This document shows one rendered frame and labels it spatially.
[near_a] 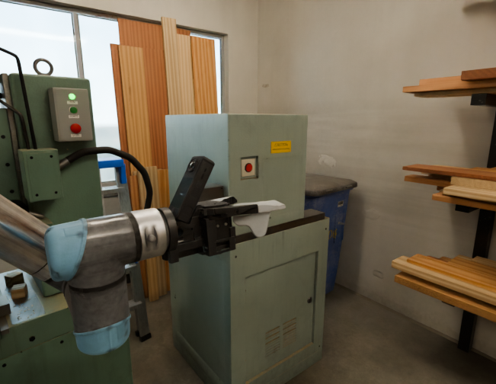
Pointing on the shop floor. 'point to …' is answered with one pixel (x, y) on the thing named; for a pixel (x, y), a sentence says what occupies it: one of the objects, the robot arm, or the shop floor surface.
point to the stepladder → (134, 262)
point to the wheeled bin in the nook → (315, 189)
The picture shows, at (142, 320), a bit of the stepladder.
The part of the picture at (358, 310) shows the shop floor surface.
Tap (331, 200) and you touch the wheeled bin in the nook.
